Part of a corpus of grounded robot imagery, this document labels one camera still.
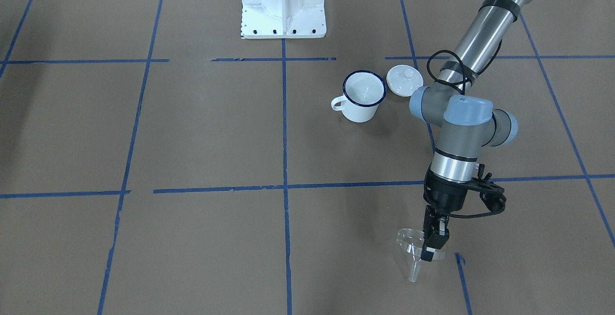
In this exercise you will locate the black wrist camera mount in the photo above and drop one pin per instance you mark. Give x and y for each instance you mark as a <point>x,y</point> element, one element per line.
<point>490,194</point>

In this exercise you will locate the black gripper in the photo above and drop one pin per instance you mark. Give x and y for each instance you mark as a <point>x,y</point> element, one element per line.
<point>445,194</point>

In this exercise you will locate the brown paper table cover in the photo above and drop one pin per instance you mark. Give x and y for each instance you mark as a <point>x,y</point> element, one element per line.
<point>153,162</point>

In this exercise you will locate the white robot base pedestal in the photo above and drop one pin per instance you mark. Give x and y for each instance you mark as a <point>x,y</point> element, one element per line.
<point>277,19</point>

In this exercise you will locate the white enamel mug lid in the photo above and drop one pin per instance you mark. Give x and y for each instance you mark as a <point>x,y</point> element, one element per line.
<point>404,80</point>

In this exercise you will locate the clear glass funnel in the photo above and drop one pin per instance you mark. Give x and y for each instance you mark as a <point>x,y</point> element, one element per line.
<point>410,242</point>

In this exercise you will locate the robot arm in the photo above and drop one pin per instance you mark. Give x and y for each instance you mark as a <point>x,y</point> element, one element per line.
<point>466,123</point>

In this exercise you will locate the white enamel mug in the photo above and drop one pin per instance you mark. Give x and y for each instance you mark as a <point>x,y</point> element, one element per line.
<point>363,91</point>

